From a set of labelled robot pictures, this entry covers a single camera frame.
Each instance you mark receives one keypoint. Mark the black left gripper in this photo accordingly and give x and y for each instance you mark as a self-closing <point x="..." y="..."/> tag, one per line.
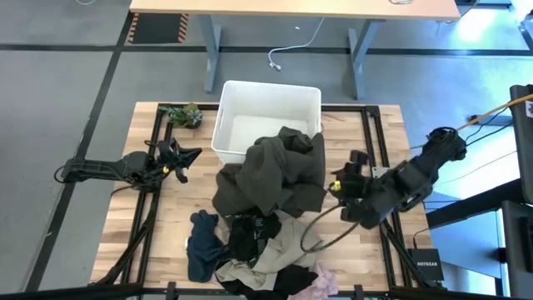
<point x="167" y="155"/>

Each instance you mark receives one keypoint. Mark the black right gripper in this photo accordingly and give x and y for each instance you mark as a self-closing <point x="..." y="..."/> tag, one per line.
<point x="354" y="189"/>

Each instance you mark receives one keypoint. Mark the dark olive garment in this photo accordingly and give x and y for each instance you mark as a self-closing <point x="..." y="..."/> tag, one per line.
<point x="270" y="175"/>

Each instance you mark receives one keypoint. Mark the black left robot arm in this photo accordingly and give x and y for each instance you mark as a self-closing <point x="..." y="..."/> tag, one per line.
<point x="100" y="168"/>

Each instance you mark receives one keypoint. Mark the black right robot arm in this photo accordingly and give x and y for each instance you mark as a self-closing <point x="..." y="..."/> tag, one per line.
<point x="420" y="175"/>

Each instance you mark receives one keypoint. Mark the pile of mixed clothes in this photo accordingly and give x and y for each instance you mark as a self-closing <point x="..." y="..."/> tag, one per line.
<point x="283" y="246"/>

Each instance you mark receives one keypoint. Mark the green camouflage cloth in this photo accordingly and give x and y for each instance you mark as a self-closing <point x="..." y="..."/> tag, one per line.
<point x="185" y="114"/>

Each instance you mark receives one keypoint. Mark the navy blue garment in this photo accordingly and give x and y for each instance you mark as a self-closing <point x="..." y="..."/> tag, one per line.
<point x="204" y="250"/>

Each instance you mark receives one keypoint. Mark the black garment with white print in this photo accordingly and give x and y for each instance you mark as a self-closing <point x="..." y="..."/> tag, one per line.
<point x="250" y="235"/>

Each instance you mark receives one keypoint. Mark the white plastic bin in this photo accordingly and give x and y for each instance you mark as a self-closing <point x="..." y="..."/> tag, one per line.
<point x="266" y="112"/>

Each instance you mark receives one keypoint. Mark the pink garment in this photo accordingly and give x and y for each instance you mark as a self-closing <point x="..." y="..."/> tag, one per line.
<point x="322" y="283"/>

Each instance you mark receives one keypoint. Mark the plain black garment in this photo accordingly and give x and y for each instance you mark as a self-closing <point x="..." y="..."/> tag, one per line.
<point x="295" y="279"/>

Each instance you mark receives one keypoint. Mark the grey desk leg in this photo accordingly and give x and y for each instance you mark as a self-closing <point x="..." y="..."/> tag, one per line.
<point x="211" y="54"/>
<point x="357" y="58"/>

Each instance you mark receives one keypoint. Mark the black support bar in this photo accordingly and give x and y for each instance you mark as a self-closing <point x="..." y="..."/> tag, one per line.
<point x="470" y="208"/>

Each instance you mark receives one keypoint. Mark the black mat with hazard stripes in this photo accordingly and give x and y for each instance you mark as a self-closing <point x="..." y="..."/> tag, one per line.
<point x="158" y="28"/>

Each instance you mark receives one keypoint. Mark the black equipment cabinet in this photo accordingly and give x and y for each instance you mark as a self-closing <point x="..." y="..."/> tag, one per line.
<point x="524" y="141"/>
<point x="518" y="250"/>

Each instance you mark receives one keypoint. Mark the light wooden desk top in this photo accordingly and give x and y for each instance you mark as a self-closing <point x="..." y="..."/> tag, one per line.
<point x="291" y="7"/>

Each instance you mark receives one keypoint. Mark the black aluminium table frame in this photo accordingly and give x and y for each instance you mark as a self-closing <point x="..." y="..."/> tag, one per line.
<point x="156" y="133"/>

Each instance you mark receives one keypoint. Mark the black Netgear network switch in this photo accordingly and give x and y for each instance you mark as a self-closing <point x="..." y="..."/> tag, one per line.
<point x="426" y="264"/>

